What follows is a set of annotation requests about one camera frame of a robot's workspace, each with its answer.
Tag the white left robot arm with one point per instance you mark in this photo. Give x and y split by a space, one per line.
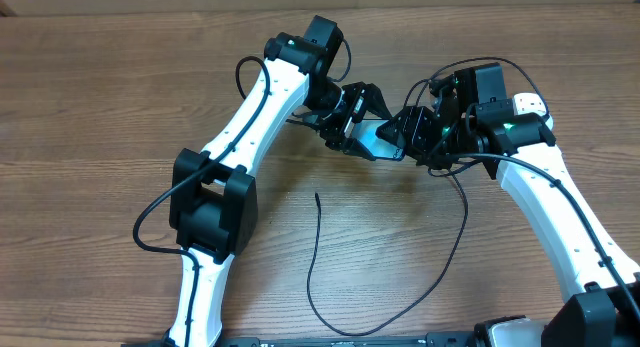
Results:
214 206

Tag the white power strip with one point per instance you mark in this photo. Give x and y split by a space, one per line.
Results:
527 102

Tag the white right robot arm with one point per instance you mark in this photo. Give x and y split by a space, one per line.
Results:
472 120

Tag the blue Galaxy smartphone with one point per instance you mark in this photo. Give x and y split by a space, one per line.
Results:
365 133

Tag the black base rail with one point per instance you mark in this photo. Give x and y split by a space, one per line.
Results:
431 339

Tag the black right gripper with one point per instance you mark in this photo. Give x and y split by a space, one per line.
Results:
414 126

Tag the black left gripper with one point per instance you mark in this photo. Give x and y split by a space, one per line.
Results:
361 93

